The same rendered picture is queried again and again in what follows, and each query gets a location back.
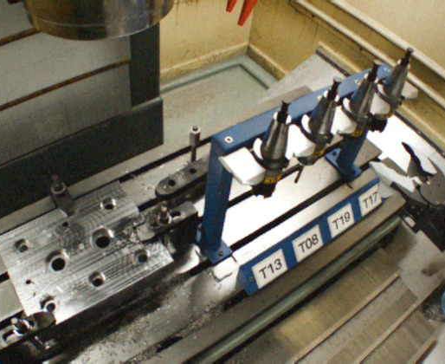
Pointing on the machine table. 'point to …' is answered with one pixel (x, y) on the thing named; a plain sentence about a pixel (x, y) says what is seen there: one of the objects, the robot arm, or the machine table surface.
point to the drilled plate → (130, 284)
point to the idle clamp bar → (196, 173)
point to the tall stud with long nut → (194, 142)
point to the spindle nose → (94, 17)
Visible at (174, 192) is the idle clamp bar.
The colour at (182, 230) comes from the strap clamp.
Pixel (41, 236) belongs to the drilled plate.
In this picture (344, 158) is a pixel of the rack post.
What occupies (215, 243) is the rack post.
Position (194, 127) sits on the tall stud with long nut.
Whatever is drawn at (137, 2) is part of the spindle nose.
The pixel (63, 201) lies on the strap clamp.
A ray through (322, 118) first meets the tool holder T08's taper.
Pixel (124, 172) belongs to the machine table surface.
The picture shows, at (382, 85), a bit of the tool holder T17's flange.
